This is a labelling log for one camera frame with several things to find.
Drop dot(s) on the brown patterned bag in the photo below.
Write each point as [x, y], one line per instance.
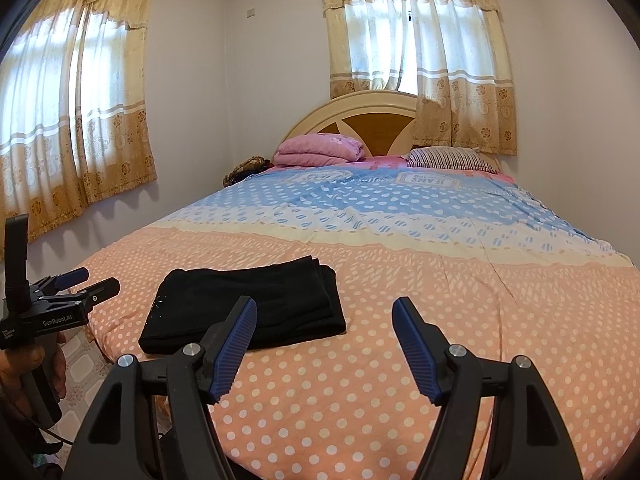
[247, 167]

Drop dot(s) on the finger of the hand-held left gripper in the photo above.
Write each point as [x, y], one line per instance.
[97, 291]
[72, 277]

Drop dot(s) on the striped pillow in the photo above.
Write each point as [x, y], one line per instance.
[445, 157]

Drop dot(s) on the cream wooden headboard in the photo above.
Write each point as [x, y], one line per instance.
[380, 132]

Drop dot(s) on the folded pink blanket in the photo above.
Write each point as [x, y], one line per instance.
[315, 150]

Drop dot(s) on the person's left hand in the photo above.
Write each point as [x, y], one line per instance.
[57, 370]

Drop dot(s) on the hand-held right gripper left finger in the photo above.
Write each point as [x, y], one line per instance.
[235, 350]

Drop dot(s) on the black pants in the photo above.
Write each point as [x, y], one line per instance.
[260, 300]

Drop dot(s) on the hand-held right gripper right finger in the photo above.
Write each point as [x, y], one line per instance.
[415, 350]

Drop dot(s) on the beige floral curtain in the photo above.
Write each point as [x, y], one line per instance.
[115, 135]
[450, 110]

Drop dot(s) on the polka dot bedspread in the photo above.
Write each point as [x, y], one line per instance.
[400, 240]

